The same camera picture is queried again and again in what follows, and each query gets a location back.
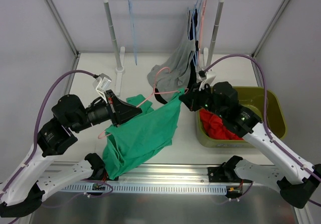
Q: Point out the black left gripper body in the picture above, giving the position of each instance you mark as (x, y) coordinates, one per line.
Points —
(112, 107)

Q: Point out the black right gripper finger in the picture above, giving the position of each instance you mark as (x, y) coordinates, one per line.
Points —
(189, 98)
(194, 107)

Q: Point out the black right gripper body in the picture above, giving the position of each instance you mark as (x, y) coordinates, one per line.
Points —
(200, 98)

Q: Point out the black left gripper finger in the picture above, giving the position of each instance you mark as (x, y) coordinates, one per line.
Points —
(120, 107)
(119, 120)

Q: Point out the pink wire hanger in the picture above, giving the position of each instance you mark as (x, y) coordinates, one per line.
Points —
(103, 135)

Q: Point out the red tank top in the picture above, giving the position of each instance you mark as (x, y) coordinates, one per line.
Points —
(214, 127)

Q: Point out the grey tank top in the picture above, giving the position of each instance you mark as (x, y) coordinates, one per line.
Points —
(173, 68)

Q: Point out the green tank top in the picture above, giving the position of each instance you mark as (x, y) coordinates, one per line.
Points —
(141, 138)

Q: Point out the light blue wire hanger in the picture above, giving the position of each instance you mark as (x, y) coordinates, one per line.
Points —
(133, 33)

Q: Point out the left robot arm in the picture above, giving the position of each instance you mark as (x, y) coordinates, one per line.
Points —
(26, 190)

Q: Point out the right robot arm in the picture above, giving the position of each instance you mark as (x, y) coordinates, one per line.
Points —
(294, 178)

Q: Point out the black tank top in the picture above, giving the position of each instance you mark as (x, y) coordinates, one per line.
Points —
(193, 58)

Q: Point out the pink hanger far right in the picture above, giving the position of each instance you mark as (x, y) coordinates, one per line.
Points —
(202, 15)

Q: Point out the white clothes rack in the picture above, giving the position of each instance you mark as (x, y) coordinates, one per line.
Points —
(120, 52)

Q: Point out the olive green plastic basin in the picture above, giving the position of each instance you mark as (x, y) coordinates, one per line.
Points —
(252, 98)

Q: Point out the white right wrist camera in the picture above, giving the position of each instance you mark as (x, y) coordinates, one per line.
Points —
(206, 78)

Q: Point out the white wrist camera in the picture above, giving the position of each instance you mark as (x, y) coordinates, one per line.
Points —
(101, 85)
(206, 78)

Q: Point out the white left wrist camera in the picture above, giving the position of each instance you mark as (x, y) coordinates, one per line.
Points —
(101, 85)

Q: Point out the aluminium mounting rail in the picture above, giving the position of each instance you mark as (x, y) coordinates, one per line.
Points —
(184, 173)

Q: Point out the white slotted cable duct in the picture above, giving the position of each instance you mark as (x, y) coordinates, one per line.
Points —
(147, 188)

